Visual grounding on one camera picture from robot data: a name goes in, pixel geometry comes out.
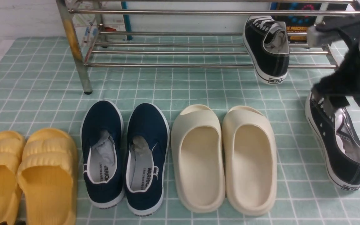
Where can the right yellow foam slipper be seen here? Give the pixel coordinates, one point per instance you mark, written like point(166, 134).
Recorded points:
point(48, 177)

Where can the stainless steel shoe rack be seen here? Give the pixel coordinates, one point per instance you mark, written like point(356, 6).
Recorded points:
point(96, 47)

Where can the black canvas sneaker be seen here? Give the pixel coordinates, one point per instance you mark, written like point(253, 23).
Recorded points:
point(266, 41)
point(339, 141)

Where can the white printed box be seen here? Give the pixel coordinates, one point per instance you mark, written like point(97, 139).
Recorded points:
point(86, 25)

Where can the left cream foam slipper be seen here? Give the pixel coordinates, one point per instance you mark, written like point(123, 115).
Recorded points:
point(196, 146)

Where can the right navy slip-on shoe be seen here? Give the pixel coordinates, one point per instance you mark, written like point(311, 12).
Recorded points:
point(148, 135)

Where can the green checkered tablecloth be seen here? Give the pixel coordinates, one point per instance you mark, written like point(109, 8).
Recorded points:
point(39, 87)

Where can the black image processing book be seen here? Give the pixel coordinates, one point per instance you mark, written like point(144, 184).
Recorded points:
point(300, 24)

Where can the navy slip-on shoe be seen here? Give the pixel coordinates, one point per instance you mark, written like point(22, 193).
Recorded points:
point(101, 134)
point(148, 135)

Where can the left yellow foam slipper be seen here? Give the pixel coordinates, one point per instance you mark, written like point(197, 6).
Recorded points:
point(11, 149)

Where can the yellow foam slipper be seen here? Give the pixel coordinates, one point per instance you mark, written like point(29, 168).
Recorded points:
point(11, 149)
point(48, 177)

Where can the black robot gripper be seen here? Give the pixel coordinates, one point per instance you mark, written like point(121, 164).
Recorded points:
point(336, 88)

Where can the cream foam slipper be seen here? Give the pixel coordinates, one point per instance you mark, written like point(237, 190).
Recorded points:
point(196, 146)
point(250, 160)

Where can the left navy slip-on shoe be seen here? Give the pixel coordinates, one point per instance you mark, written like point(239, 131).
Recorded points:
point(101, 134)

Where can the right cream foam slipper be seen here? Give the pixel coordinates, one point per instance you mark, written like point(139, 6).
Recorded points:
point(250, 160)

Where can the blue thin book spine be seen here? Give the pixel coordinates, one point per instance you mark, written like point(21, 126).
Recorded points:
point(127, 21)

